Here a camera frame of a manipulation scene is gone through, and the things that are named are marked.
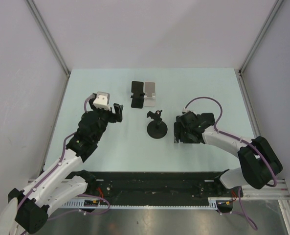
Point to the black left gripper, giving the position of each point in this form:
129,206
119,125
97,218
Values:
114,117

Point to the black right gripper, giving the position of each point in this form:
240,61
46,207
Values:
184,139

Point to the blue phone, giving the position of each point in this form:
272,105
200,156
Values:
177,132

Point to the black folding phone stand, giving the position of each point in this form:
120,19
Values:
137,90

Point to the black round-base phone stand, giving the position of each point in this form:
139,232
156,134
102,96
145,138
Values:
157,128

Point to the white folding phone stand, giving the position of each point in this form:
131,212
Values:
149,94

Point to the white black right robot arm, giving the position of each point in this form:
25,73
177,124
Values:
259,165

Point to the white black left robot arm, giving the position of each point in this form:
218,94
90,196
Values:
38,200

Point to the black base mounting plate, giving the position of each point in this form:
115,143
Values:
167,189

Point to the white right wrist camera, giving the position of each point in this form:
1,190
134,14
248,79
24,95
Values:
185,110

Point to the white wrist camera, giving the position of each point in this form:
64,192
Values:
99,100
185,110

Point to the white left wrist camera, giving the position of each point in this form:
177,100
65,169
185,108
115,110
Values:
99,100

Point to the aluminium corner frame post right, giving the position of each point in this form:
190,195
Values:
261,34

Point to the aluminium corner frame post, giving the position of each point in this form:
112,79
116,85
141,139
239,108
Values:
36,14
261,34

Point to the aluminium rail right side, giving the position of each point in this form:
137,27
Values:
277,191

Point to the aluminium corner frame post left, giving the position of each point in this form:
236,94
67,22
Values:
36,14

